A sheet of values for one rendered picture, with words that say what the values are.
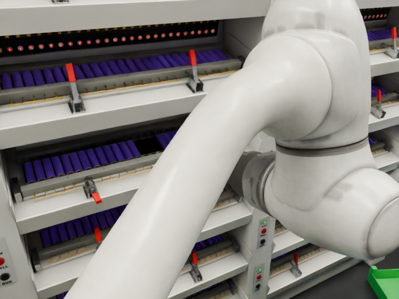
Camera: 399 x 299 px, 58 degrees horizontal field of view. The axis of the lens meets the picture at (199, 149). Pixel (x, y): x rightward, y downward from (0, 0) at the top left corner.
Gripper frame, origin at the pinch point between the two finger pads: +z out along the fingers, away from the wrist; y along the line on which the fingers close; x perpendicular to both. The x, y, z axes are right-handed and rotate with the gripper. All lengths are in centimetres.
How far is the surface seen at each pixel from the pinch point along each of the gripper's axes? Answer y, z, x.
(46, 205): 29.2, 17.9, 7.3
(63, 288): 29.6, 22.6, 29.9
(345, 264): -83, 39, 76
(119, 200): 13.8, 17.3, 10.6
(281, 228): -43, 32, 43
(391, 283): -94, 25, 83
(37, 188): 30.1, 19.6, 3.6
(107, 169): 14.6, 19.9, 3.3
